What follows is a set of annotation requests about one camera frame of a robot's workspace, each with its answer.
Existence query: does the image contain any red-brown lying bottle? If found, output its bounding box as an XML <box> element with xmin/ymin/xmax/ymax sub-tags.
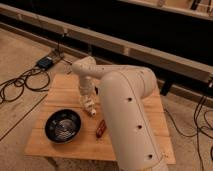
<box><xmin>96</xmin><ymin>120</ymin><xmax>106</xmax><ymax>138</ymax></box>

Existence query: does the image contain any black bowl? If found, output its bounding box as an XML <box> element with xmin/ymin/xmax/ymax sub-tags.
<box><xmin>44</xmin><ymin>109</ymin><xmax>81</xmax><ymax>144</ymax></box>

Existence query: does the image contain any wooden table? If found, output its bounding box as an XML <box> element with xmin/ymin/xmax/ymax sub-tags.
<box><xmin>25</xmin><ymin>74</ymin><xmax>176</xmax><ymax>165</ymax></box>

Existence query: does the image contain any wooden rail beam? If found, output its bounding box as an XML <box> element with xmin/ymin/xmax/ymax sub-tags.
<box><xmin>0</xmin><ymin>0</ymin><xmax>213</xmax><ymax>82</ymax></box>

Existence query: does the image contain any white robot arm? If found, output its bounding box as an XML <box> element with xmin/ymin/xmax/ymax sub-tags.
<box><xmin>72</xmin><ymin>56</ymin><xmax>169</xmax><ymax>171</ymax></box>

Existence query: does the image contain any black power adapter box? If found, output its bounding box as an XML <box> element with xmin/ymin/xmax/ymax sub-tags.
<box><xmin>36</xmin><ymin>56</ymin><xmax>54</xmax><ymax>70</ymax></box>

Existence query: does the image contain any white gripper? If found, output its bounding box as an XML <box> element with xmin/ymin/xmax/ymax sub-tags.
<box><xmin>80</xmin><ymin>90</ymin><xmax>97</xmax><ymax>117</ymax></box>

